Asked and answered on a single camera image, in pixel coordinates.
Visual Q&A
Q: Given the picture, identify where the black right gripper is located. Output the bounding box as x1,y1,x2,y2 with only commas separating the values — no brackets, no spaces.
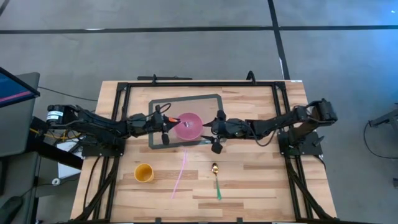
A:
200,110,249,155

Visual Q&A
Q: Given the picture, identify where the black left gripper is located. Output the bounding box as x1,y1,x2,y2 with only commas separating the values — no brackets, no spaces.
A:
151,105,181,146

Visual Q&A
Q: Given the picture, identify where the metal fork with orange handle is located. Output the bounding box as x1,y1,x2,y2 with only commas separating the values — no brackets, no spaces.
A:
167,117,194,129

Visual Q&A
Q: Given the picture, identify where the pink plastic bowl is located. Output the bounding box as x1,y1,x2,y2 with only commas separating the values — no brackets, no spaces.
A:
172,112,204,141

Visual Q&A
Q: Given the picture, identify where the metal spoon with green handle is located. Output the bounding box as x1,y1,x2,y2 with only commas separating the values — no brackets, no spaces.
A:
211,162,223,202

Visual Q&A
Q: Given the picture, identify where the pink drinking straw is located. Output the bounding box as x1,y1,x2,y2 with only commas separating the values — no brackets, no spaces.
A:
170,148,188,200

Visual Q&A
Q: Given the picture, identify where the yellow plastic cup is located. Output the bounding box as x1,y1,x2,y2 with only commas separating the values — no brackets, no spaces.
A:
134,163,155,184

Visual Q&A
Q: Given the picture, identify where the translucent mat with dark border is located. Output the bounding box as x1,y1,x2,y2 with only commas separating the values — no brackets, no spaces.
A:
148,93,224,150

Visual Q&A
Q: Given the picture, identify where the monitor with blue screen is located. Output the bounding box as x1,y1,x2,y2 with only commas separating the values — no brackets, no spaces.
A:
0,67,40,108

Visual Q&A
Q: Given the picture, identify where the grey metal stand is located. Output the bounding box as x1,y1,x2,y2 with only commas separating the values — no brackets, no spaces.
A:
368,104,398,128

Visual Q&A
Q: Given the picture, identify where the black metal table frame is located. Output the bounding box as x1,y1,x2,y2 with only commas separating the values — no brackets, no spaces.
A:
73,74,340,224

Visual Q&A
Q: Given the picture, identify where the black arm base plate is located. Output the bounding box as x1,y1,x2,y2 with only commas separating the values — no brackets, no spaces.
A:
278,130,324,157
81,136,125,157

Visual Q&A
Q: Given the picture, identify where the black cable under arm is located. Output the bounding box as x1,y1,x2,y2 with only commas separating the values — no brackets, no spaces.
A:
83,155,101,212

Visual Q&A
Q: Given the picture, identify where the thin black floor cable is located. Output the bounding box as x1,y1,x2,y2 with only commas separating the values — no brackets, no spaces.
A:
39,86,99,102

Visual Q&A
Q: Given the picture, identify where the yellow cable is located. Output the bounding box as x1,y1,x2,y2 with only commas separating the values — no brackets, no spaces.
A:
29,127,81,141

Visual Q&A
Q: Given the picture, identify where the black looped floor cable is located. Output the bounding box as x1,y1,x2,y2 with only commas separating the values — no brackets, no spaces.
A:
363,123,398,160

